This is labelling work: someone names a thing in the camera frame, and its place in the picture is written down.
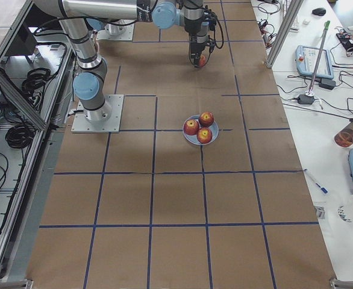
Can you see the red apple carried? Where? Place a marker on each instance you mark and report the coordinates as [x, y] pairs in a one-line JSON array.
[[202, 61]]

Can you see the red apple on plate back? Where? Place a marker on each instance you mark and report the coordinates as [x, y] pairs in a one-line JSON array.
[[206, 119]]

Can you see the red apple on plate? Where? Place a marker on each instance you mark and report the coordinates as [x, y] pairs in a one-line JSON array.
[[204, 135], [191, 127], [206, 119]]

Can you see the red apple on plate left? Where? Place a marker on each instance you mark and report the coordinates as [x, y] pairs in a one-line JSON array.
[[191, 127]]

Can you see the red apple on plate front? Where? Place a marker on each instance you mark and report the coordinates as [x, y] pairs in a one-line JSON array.
[[204, 135]]

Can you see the light blue plate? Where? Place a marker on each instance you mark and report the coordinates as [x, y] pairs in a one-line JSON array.
[[192, 138]]

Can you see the blue teach pendant upper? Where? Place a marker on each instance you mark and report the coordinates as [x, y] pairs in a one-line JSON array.
[[306, 57]]

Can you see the black power adapter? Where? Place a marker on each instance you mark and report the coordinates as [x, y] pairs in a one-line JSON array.
[[304, 99]]

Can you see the silver rod with green tip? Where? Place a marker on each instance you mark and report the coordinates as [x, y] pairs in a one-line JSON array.
[[309, 92]]

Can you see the black computer mouse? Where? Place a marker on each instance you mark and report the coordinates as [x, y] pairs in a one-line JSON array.
[[319, 11]]

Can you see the amber glass bottle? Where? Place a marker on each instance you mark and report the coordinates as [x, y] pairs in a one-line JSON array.
[[349, 134]]

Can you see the blue white pen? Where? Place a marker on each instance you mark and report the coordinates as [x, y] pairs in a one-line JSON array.
[[316, 182]]

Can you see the aluminium frame post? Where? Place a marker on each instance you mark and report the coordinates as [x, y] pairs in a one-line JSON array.
[[292, 11]]

